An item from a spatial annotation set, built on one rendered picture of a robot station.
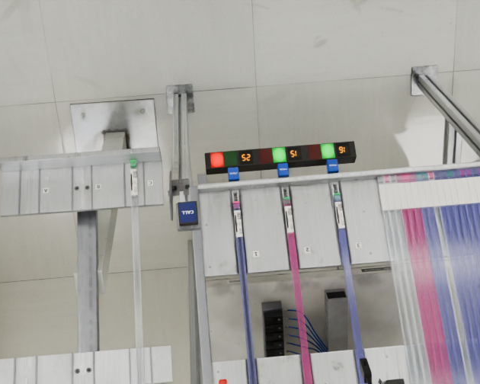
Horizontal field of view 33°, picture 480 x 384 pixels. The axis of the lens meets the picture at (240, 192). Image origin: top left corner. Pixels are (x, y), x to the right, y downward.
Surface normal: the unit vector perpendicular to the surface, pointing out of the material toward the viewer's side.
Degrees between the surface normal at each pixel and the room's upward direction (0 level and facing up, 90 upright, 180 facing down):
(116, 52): 0
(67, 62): 0
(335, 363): 47
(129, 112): 0
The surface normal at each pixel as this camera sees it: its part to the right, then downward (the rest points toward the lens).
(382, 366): 0.00, -0.37
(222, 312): 0.07, 0.42
